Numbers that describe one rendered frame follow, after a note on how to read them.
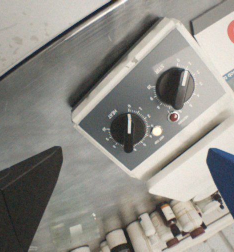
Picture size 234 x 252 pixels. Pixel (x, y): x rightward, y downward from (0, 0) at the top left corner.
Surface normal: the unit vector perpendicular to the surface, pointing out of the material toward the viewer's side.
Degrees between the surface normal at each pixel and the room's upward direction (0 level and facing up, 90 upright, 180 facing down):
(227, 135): 0
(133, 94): 30
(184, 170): 0
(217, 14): 0
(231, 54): 40
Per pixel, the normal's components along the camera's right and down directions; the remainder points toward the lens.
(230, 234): -0.41, -0.55
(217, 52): -0.01, 0.14
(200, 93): -0.01, 0.37
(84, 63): 0.34, 0.65
